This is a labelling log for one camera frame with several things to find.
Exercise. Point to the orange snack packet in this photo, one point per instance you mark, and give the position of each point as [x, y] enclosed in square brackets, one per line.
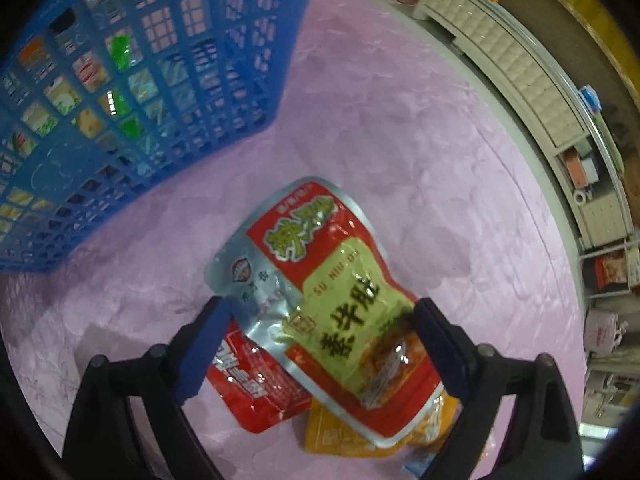
[325, 430]

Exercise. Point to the white paper roll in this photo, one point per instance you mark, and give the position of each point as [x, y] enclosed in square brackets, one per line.
[581, 197]

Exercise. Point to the red yellow silver snack packet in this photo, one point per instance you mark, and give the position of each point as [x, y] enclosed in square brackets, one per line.
[340, 280]

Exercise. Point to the white shelf rack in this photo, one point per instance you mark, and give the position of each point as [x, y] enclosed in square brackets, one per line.
[615, 270]

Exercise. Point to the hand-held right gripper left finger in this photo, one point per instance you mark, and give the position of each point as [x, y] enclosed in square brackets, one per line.
[200, 355]

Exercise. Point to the pink bag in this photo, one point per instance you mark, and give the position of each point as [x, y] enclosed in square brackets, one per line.
[605, 330]

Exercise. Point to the orange box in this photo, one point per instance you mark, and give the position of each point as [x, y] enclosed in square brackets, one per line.
[576, 170]

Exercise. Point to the pink quilted tablecloth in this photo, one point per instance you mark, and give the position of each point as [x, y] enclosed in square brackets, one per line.
[400, 135]

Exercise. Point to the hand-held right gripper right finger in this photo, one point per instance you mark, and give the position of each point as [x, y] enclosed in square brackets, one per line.
[440, 350]

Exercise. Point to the blue plastic basket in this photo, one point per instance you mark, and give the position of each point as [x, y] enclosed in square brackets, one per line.
[295, 35]

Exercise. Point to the blue tissue box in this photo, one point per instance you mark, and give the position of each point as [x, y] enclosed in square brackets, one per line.
[590, 98]

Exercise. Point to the cream TV cabinet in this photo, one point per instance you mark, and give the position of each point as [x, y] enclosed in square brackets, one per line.
[525, 85]

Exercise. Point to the green cushion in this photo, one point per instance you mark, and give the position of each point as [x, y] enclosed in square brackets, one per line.
[612, 145]

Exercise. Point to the yellow cloth cover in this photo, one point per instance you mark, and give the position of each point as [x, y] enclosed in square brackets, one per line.
[600, 10]

